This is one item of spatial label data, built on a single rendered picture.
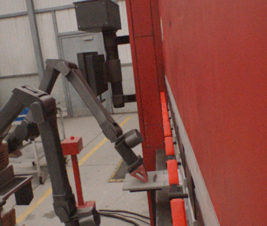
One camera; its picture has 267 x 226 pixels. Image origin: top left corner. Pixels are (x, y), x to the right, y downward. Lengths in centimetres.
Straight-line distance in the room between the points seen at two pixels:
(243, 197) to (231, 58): 8
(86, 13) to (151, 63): 59
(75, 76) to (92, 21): 98
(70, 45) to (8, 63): 189
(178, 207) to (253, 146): 41
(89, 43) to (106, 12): 639
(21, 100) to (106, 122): 44
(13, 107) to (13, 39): 863
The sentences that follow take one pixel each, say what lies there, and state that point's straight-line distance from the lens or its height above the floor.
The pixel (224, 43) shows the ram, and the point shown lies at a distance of 21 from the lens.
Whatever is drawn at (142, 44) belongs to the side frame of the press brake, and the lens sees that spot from 226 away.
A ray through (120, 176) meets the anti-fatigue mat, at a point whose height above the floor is 2.
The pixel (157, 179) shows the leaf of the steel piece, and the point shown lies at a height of 100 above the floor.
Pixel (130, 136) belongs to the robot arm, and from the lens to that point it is 142.
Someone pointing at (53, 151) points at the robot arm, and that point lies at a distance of 118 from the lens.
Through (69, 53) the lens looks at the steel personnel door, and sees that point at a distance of 903.
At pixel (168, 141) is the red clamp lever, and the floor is 131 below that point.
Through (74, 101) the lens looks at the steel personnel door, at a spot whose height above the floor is 43.
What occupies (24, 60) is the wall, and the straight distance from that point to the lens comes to 964.
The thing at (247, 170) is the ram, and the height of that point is 150.
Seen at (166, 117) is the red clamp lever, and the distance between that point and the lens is 132.
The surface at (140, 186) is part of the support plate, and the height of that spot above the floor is 100.
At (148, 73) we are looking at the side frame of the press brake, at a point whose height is 141.
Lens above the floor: 156
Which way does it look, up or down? 11 degrees down
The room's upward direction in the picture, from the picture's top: 7 degrees counter-clockwise
